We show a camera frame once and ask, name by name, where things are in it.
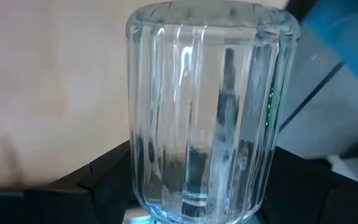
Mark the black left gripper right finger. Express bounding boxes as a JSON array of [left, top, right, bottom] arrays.
[[253, 146, 358, 224]]

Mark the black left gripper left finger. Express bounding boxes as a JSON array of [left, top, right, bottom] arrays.
[[0, 141, 136, 224]]

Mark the clear square glass jar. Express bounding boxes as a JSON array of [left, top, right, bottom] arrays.
[[125, 0, 301, 224]]

